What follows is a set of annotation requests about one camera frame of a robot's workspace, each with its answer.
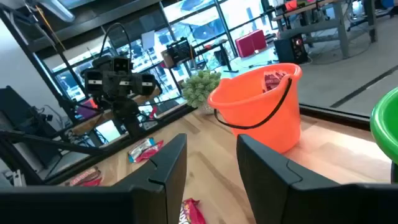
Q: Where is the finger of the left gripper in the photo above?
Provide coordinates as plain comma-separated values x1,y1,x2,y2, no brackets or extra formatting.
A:
83,70,104,95
137,73,157,96

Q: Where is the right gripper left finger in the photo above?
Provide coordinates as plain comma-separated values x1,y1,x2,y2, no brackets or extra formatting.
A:
114,133,188,224

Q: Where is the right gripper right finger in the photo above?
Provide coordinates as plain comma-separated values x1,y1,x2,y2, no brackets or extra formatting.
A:
236,134,340,224

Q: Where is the red Skittles candy bag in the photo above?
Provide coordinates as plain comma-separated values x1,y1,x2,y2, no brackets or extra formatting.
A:
179,197,206,224
79,177,104,187

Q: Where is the brown chocolate candy bar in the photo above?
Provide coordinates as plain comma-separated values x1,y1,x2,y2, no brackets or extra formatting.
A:
63,166,102,187

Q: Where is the purple box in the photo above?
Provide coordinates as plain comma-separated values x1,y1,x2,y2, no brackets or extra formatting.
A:
76,99,100,121

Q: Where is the cardboard box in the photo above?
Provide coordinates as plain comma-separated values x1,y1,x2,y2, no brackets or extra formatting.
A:
160,49,175,69

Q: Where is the black crate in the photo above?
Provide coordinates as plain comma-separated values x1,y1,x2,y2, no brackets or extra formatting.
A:
166,37,194,65

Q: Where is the artificial green potted plant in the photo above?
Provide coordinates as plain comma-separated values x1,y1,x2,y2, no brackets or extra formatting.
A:
182,70,222,115

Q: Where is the orange plastic bucket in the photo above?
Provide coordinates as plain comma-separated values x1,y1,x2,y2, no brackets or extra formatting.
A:
207,63,303,154

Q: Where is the red cube seat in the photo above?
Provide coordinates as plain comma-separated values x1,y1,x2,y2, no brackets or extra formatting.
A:
250,29,267,52
235,35,256,58

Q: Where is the green plastic bucket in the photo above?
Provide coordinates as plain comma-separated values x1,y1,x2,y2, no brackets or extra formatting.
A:
369,86,398,184

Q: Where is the black computer tower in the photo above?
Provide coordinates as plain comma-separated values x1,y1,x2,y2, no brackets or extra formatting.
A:
273,34,308,65

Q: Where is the wood top workbench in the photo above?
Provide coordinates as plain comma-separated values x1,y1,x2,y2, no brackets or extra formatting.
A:
272,0,379,60

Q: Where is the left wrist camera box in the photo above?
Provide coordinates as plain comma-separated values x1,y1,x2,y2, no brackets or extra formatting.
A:
109,56,134,73

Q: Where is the black overhead rig frame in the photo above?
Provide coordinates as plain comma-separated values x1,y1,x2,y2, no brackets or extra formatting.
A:
0,0,165,125

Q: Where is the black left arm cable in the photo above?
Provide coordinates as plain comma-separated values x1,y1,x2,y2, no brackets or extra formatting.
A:
98,22,133,60

